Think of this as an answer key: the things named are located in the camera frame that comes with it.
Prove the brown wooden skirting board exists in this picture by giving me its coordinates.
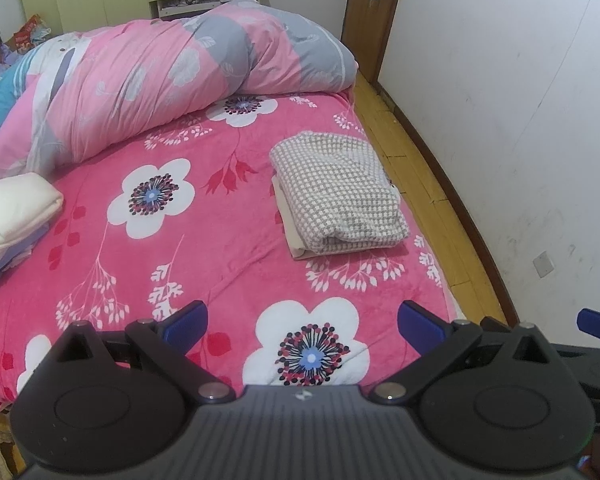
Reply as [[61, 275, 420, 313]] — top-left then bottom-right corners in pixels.
[[355, 70, 522, 326]]

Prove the pink grey floral quilt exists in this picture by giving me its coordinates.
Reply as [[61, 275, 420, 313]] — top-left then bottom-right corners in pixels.
[[0, 0, 359, 183]]

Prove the white wall socket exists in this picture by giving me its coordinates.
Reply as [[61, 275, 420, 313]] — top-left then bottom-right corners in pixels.
[[533, 251, 555, 279]]

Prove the pink floral bed sheet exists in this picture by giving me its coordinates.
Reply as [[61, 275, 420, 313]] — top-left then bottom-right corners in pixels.
[[0, 87, 461, 411]]

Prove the red printed bag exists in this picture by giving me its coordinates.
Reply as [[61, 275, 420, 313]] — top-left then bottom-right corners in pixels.
[[12, 14, 53, 54]]

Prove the folded cream cloth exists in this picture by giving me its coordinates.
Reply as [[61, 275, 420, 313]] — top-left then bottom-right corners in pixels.
[[0, 172, 65, 261]]

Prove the beige checked knit cardigan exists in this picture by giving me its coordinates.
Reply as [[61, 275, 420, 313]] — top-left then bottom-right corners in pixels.
[[270, 131, 411, 256]]

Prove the folded beige cloth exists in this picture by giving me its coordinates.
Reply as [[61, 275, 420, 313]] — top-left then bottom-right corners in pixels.
[[271, 175, 411, 261]]

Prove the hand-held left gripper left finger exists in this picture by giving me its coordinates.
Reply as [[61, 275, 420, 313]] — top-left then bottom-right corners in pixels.
[[49, 300, 237, 404]]

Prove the brown wooden door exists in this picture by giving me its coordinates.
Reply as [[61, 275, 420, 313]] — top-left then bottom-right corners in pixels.
[[341, 0, 409, 84]]

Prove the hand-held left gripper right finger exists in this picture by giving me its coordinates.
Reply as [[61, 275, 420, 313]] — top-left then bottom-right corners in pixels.
[[368, 300, 562, 406]]

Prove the blue patterned blanket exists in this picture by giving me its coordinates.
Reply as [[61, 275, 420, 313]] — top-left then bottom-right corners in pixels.
[[0, 50, 46, 133]]

